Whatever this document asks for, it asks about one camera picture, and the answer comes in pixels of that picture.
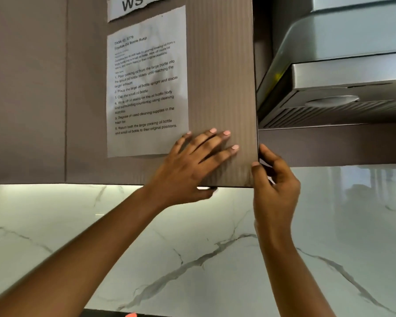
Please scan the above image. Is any person's right hand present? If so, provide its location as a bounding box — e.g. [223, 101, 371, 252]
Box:
[250, 143, 301, 236]

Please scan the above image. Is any person's left hand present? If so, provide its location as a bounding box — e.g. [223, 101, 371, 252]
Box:
[140, 128, 240, 212]

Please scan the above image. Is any brown ribbed cabinet door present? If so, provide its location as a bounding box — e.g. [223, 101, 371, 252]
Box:
[66, 0, 259, 188]

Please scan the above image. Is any person's right forearm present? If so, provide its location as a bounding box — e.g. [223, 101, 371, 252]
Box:
[256, 227, 337, 317]

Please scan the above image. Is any person's left forearm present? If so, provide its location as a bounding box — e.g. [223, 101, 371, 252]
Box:
[0, 193, 162, 317]

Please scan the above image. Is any black stone countertop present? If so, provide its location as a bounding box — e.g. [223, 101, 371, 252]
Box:
[82, 306, 281, 317]

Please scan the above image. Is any printed instruction paper sheet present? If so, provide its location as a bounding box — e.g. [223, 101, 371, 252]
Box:
[106, 5, 189, 159]

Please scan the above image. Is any steel and glass range hood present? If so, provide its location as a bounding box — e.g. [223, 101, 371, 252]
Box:
[256, 0, 396, 131]

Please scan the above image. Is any brown plain cabinet door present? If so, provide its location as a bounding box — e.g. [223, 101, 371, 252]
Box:
[0, 0, 67, 185]

